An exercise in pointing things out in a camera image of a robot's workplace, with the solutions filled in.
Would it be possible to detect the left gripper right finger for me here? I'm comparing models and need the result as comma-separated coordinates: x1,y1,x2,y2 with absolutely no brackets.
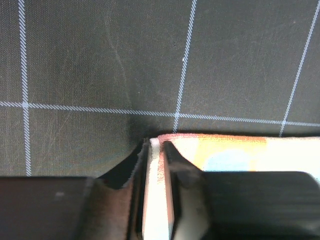
164,141,320,240

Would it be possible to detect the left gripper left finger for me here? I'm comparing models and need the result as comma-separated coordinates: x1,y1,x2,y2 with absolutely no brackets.
0,139,149,240

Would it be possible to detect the black grid mat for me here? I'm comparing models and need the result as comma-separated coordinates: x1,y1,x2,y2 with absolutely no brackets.
0,0,320,177

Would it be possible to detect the polka dot striped towel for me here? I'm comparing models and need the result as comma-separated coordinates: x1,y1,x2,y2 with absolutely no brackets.
142,133,320,240

